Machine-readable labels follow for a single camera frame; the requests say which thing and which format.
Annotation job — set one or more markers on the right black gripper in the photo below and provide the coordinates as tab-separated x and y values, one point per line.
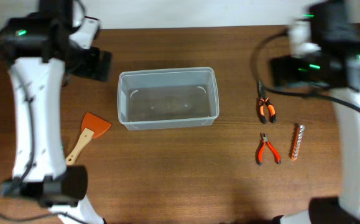
290	65

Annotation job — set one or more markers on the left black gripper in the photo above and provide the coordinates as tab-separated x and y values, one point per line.
92	69

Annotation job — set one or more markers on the orange black long-nose pliers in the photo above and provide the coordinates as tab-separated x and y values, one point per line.
265	101

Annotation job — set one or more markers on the clear plastic container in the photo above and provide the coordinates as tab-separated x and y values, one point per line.
168	98

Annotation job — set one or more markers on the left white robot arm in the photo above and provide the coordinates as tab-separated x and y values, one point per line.
41	51

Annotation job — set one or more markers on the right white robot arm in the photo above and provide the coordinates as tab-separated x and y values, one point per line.
325	53

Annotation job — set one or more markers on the orange scraper wooden handle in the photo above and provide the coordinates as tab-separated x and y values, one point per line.
92	127

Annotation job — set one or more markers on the orange socket bit rail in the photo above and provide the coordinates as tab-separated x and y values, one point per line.
299	131

